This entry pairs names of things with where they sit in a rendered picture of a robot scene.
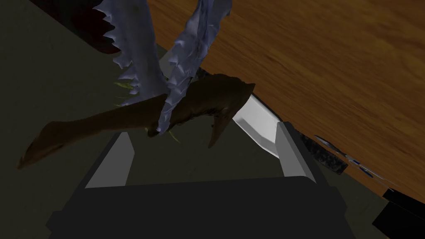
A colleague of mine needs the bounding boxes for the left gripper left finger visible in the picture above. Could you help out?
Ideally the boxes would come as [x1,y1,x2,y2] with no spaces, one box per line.
[75,132,135,190]

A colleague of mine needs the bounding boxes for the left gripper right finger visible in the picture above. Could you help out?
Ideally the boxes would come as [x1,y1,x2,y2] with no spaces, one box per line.
[275,121,320,184]

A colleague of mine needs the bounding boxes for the thin silver blue-marked rod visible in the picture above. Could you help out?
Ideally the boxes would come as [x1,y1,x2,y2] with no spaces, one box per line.
[313,134,400,192]

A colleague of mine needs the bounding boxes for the dark grey table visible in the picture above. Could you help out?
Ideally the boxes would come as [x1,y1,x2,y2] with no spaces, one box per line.
[0,0,391,239]

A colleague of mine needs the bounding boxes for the brown winged figure pale wings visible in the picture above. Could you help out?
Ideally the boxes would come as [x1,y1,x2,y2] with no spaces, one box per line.
[16,0,256,171]

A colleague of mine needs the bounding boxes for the black box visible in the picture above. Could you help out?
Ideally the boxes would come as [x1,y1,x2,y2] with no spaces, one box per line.
[371,187,425,239]

